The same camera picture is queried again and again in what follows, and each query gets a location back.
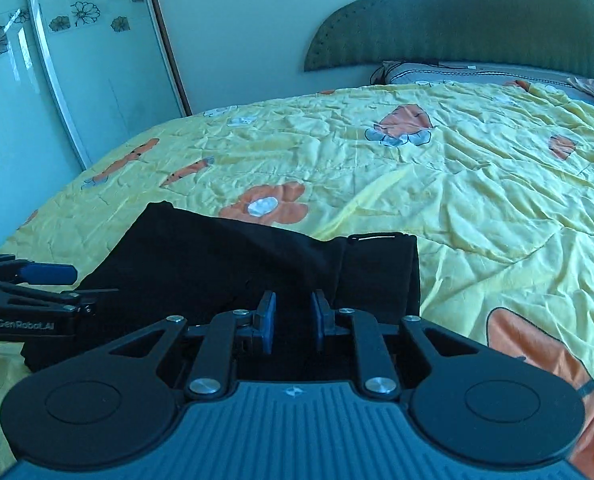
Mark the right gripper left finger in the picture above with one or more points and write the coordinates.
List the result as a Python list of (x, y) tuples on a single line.
[(118, 402)]

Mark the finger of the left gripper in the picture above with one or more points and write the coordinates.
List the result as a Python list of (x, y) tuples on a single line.
[(22, 271), (15, 298)]

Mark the left glass wardrobe door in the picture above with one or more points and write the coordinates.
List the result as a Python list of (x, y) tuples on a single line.
[(36, 159)]

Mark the black pants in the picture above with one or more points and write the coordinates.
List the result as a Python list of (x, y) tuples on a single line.
[(172, 261)]

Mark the yellow floral bedspread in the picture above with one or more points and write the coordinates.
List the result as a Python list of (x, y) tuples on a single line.
[(495, 181)]

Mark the right glass wardrobe door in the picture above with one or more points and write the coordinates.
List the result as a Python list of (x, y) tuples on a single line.
[(107, 66)]

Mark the glass wardrobe door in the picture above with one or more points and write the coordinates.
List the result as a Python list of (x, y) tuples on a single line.
[(107, 66), (36, 159)]

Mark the green padded headboard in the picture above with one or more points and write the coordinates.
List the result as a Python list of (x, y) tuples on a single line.
[(550, 34)]

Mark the grey patterned pillow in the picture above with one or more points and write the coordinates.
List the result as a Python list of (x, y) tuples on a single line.
[(398, 72)]

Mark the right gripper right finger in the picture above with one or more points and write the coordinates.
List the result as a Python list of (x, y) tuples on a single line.
[(471, 402)]

